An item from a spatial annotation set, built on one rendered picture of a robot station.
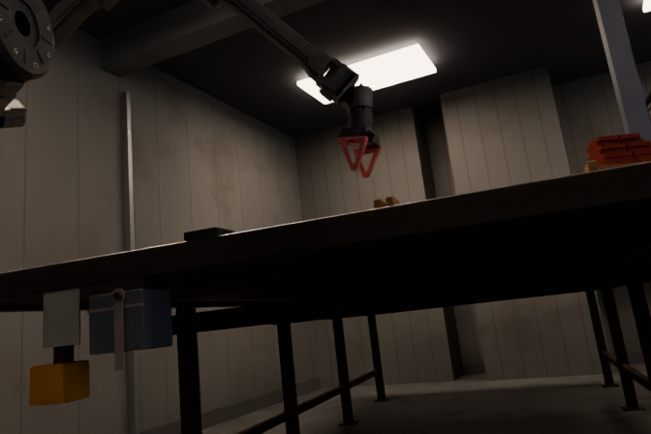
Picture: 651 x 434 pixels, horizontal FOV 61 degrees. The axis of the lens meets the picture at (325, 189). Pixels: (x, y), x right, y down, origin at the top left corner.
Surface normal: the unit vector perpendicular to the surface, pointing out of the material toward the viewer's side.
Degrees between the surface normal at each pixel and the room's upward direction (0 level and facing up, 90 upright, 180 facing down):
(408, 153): 90
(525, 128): 90
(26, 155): 90
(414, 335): 90
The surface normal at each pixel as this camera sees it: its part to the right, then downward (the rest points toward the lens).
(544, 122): -0.44, -0.16
